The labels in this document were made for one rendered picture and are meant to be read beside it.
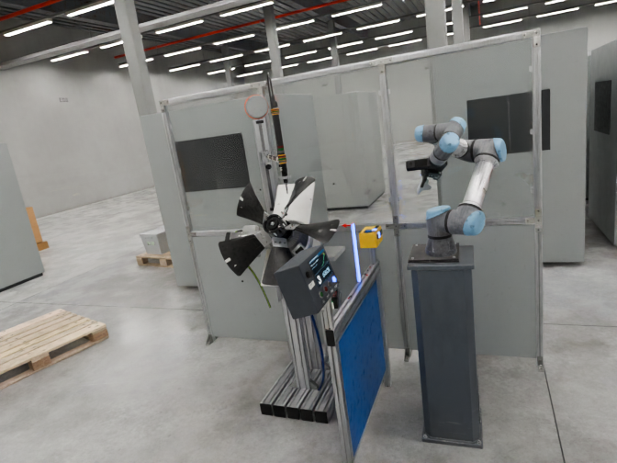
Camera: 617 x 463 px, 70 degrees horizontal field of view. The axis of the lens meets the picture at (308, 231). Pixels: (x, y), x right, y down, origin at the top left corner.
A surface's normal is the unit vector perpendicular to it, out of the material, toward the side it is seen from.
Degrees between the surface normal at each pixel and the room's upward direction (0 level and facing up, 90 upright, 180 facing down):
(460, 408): 90
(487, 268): 90
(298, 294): 90
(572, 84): 90
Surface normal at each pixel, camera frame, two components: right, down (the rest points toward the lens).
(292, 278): -0.36, 0.27
